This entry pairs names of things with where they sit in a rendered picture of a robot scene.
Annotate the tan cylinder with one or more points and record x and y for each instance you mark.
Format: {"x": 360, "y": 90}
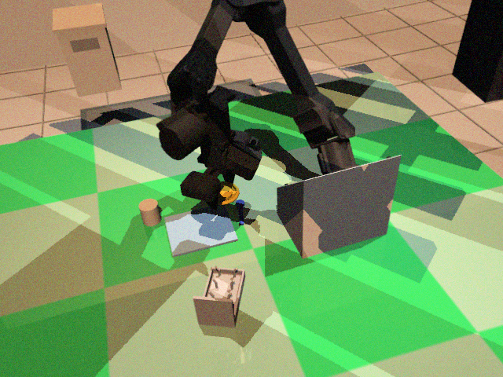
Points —
{"x": 150, "y": 212}

